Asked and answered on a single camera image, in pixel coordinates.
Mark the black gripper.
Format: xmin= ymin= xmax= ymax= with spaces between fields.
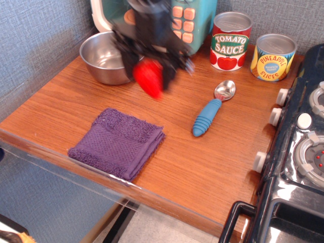
xmin=112 ymin=9 xmax=194 ymax=91

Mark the red toy strawberry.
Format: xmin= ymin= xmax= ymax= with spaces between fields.
xmin=133 ymin=58 xmax=163 ymax=100

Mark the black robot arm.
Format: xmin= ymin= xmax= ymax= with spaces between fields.
xmin=112 ymin=1 xmax=194 ymax=90

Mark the folded purple towel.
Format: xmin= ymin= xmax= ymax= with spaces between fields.
xmin=68 ymin=108 xmax=165 ymax=182

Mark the steel bowl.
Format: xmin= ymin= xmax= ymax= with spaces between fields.
xmin=79 ymin=31 xmax=130 ymax=86

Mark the teal toy microwave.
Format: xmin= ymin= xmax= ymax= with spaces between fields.
xmin=90 ymin=0 xmax=218 ymax=54

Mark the tomato sauce can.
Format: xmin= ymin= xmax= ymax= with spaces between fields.
xmin=210 ymin=12 xmax=253 ymax=71

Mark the pineapple slices can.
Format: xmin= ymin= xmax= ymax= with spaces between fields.
xmin=250 ymin=33 xmax=297 ymax=82

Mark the white stove knob middle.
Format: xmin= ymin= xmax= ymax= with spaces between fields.
xmin=269 ymin=108 xmax=282 ymax=127

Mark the white stove knob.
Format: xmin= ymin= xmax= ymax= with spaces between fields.
xmin=276 ymin=89 xmax=290 ymax=107
xmin=269 ymin=108 xmax=282 ymax=127
xmin=253 ymin=151 xmax=267 ymax=174

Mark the white stove knob rear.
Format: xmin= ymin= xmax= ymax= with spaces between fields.
xmin=276 ymin=89 xmax=290 ymax=107

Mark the white stove knob front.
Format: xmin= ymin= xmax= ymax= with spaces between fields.
xmin=253 ymin=151 xmax=267 ymax=174

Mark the white round stove button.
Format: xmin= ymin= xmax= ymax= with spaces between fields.
xmin=297 ymin=113 xmax=312 ymax=130

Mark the clear acrylic barrier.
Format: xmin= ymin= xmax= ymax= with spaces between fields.
xmin=1 ymin=131 xmax=219 ymax=242

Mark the grey rear stove burner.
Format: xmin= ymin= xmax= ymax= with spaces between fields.
xmin=309 ymin=81 xmax=324 ymax=118

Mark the grey stove burner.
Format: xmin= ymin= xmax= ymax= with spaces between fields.
xmin=294 ymin=131 xmax=323 ymax=188
xmin=309 ymin=81 xmax=324 ymax=118

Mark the grey front stove burner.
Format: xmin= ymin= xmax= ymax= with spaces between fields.
xmin=294 ymin=131 xmax=323 ymax=188

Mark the black toy stove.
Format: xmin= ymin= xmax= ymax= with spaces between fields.
xmin=219 ymin=43 xmax=324 ymax=243

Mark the blue handled metal spoon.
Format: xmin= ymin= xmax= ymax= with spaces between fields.
xmin=192 ymin=80 xmax=236 ymax=137

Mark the black stove oven handle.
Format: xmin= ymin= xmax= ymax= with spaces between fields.
xmin=219 ymin=200 xmax=257 ymax=242

